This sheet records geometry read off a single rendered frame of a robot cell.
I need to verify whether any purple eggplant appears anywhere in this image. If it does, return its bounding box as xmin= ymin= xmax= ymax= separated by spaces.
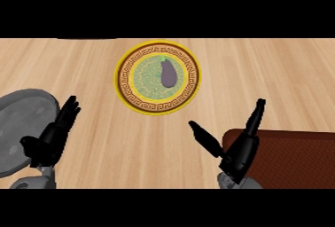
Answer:
xmin=156 ymin=55 xmax=178 ymax=89

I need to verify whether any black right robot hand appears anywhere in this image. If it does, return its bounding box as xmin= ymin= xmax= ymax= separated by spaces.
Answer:
xmin=187 ymin=98 xmax=266 ymax=184

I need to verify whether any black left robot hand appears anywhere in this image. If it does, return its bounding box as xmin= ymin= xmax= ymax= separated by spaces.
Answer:
xmin=17 ymin=95 xmax=82 ymax=169

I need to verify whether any brown woven placemat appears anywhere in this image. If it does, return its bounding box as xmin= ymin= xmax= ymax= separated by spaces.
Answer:
xmin=221 ymin=128 xmax=335 ymax=190

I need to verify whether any grey round plate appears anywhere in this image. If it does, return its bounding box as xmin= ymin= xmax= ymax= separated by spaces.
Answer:
xmin=0 ymin=88 xmax=61 ymax=179

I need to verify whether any yellow patterned round tray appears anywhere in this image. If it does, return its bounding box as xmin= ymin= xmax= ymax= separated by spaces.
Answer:
xmin=111 ymin=40 xmax=202 ymax=116

